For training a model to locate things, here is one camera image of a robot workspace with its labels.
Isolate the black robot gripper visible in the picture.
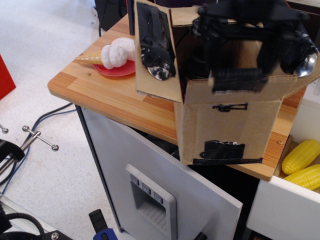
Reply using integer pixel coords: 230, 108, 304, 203
191, 0, 310, 75

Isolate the brown cardboard box with flaps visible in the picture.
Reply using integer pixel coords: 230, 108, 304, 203
134, 0, 320, 166

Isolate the metal spoon taped right flap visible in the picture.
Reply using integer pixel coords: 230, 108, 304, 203
295, 52, 317, 78

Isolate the metal spoon taped flap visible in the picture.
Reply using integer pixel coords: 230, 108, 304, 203
295, 52, 317, 78
147, 65, 172, 81

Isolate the metal spoon taped left flap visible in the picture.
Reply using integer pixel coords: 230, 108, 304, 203
147, 65, 172, 81

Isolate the upper yellow toy corn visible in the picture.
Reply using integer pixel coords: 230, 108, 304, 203
281, 140, 320, 175

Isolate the yellow toy corn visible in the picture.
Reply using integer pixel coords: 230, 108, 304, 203
284, 164, 320, 191
281, 140, 320, 175

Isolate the red plastic plate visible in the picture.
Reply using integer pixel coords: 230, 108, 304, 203
93, 60, 136, 77

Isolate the toy ice cream cone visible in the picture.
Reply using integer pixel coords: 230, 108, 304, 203
75, 37, 136, 70

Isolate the lower yellow toy corn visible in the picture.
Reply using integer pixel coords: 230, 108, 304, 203
284, 164, 320, 191

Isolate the black device behind table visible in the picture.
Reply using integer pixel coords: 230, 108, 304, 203
94, 0, 128, 31

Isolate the white drawer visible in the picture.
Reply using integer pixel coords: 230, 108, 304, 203
246, 80, 320, 240

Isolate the grey toy fridge cabinet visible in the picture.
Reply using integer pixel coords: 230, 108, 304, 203
76, 106, 243, 240

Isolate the red box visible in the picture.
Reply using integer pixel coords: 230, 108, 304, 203
0, 56, 16, 100

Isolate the metal screw clamp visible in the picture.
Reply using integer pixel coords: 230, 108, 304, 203
0, 125, 60, 175

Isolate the black floor cable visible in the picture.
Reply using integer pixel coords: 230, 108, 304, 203
0, 102, 73, 186

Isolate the blue black clamp handle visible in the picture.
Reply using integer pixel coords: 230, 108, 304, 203
88, 209, 118, 240

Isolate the blue floor cable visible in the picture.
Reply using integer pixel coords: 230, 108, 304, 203
0, 108, 77, 196

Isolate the black braided cable sleeve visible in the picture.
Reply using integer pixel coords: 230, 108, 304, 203
0, 199, 47, 240

